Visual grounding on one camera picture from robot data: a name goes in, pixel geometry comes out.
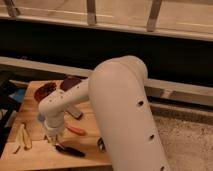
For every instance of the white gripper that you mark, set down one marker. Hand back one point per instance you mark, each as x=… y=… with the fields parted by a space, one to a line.
x=54 y=126

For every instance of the orange carrot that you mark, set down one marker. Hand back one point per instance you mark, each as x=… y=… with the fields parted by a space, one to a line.
x=75 y=130

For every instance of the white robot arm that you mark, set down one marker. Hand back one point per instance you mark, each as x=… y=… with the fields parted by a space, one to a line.
x=116 y=92

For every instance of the blue plastic cup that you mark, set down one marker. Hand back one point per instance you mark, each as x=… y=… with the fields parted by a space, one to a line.
x=41 y=118

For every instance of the wooden table board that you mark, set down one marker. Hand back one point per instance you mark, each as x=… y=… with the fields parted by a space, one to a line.
x=43 y=155

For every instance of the grey rectangular block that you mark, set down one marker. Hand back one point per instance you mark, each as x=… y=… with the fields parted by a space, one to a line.
x=75 y=112

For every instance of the orange bowl with pinecone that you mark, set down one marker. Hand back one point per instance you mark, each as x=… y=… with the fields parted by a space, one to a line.
x=44 y=91

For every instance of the blue object at table edge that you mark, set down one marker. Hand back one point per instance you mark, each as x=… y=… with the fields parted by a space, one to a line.
x=19 y=95

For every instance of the purple bowl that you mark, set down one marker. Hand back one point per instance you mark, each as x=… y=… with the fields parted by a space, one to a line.
x=69 y=82

